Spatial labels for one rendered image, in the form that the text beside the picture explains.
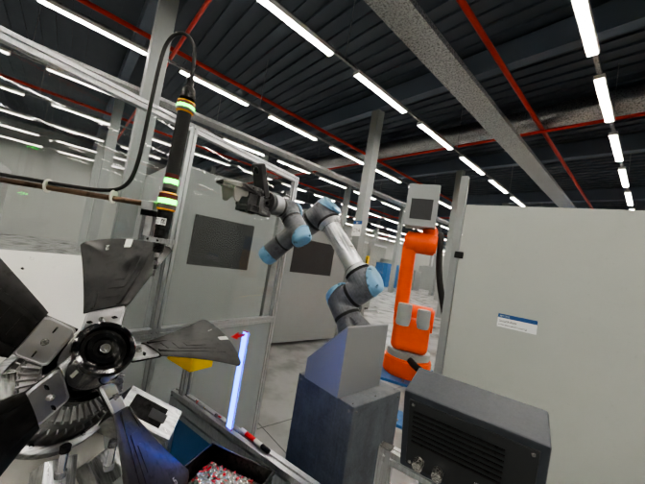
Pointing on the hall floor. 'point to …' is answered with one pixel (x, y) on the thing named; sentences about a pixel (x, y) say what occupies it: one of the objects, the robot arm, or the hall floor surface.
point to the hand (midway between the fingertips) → (224, 180)
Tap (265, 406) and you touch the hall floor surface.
